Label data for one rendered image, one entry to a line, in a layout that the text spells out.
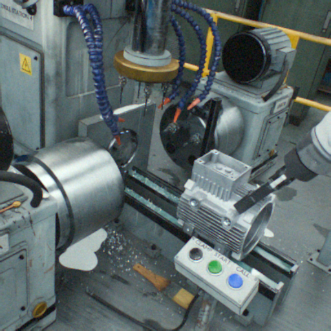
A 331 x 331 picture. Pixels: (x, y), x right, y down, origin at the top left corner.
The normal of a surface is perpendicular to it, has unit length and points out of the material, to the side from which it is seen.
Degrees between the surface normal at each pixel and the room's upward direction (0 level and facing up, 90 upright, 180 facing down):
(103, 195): 66
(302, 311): 0
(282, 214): 0
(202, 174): 90
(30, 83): 90
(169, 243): 90
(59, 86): 90
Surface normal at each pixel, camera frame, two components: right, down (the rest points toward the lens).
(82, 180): 0.62, -0.33
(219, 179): -0.62, 0.33
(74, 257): 0.15, -0.85
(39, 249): 0.76, 0.42
